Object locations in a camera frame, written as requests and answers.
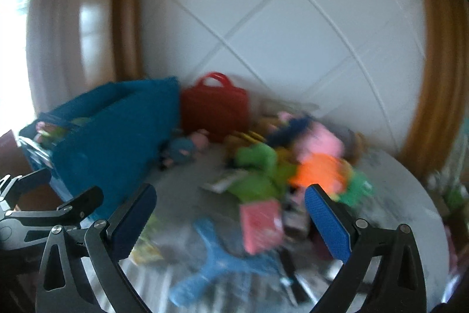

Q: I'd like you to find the light blue plastic shoehorn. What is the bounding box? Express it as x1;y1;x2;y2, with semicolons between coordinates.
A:
169;218;279;307

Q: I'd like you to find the green frog plush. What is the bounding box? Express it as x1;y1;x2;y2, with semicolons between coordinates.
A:
339;172;374;207

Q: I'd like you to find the pink pig plush orange dress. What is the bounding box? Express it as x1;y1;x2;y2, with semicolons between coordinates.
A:
288;122;348;200

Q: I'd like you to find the pink tissue pack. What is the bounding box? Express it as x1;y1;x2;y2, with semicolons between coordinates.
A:
239;199;284;255

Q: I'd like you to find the blue plastic storage crate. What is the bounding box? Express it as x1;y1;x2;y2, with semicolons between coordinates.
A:
22;77;180;220

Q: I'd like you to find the light green plush toy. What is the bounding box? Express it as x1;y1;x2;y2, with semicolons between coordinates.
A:
227;143;297;203

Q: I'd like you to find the small pig plush blue shirt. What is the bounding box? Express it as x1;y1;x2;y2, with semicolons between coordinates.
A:
159;129;209;171

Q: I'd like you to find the white green booklet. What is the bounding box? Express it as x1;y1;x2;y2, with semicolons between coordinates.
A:
201;168;249;194

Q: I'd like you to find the dark blue fuzzy plush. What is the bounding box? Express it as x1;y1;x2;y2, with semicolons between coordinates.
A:
265;115;313;148

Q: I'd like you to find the red toy handbag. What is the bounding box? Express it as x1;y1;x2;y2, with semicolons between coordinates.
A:
181;72;250;143

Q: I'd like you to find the wooden door frame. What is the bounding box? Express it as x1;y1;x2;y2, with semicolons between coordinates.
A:
399;0;468;180

